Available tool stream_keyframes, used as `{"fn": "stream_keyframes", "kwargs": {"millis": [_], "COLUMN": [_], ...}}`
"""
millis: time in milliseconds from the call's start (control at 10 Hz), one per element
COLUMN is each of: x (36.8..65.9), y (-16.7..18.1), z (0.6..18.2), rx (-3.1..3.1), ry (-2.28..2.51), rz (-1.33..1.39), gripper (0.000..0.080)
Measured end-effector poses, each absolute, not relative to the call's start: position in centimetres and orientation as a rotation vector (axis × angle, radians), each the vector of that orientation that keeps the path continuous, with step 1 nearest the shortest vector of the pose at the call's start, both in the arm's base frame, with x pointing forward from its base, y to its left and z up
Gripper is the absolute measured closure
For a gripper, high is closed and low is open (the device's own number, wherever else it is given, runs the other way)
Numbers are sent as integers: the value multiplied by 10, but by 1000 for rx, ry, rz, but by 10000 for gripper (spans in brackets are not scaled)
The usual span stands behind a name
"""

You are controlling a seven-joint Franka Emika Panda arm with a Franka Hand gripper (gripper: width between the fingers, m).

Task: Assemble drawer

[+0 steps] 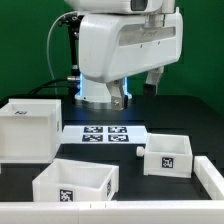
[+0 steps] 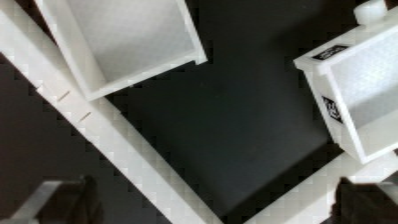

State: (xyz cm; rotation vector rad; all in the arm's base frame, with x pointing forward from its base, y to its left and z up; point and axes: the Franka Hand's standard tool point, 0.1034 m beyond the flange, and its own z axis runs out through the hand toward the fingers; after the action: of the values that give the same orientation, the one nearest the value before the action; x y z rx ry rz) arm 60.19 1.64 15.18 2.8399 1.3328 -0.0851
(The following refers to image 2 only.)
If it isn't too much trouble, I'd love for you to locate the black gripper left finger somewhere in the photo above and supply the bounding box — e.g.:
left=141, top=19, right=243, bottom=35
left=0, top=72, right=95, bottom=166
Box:
left=0, top=176, right=102, bottom=224

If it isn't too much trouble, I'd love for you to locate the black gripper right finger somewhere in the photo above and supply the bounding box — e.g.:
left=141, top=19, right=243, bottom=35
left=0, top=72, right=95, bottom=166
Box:
left=330, top=177, right=398, bottom=224

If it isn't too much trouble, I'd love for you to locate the small white drawer with knob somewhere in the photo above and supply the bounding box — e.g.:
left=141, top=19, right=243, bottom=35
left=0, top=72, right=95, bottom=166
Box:
left=292, top=0, right=398, bottom=162

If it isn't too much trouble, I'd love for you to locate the large white drawer box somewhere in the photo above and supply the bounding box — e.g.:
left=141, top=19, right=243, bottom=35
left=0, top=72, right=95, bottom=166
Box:
left=33, top=0, right=207, bottom=100

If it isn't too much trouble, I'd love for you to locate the white right fence rail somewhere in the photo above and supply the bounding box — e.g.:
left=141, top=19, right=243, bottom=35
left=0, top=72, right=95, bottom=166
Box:
left=243, top=152, right=398, bottom=224

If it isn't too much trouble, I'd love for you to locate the white fence rail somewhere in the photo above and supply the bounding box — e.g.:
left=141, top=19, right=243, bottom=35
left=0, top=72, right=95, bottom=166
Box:
left=0, top=0, right=221, bottom=224
left=243, top=152, right=398, bottom=224

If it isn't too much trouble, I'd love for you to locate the white front fence rail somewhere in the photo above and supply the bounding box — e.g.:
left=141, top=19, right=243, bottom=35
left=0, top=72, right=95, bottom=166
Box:
left=0, top=0, right=221, bottom=224

